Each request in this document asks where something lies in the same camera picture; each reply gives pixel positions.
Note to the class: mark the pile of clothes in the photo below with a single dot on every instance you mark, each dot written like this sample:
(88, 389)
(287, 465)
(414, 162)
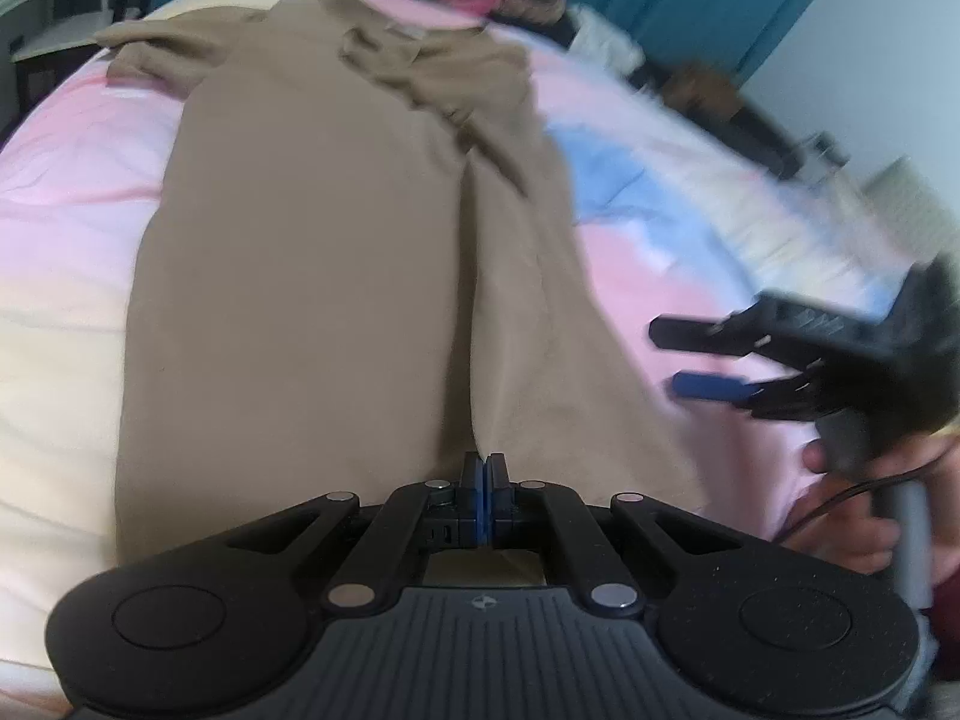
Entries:
(577, 28)

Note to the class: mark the tan t-shirt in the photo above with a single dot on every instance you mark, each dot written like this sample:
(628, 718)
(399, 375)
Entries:
(363, 266)

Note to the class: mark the pastel tie-dye bed duvet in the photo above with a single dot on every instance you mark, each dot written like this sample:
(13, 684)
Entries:
(670, 222)

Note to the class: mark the dark red sleeve forearm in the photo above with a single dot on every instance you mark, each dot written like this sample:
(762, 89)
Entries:
(945, 611)

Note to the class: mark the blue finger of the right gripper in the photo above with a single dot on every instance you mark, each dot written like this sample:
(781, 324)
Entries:
(711, 387)

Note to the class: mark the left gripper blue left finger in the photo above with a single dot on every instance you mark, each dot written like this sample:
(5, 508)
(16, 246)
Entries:
(416, 521)

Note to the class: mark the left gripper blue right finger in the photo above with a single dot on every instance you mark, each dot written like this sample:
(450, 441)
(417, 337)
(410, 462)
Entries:
(552, 521)

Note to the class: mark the brown paper bag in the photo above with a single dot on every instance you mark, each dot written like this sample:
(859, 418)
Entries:
(699, 86)

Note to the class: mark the dark green armchair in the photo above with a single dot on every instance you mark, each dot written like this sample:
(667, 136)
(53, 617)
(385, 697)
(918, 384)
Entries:
(750, 133)

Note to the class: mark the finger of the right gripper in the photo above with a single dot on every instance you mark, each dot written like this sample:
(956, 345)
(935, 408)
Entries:
(695, 336)

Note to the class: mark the person's right hand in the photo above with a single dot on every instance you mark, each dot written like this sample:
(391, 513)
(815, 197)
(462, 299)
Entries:
(853, 537)

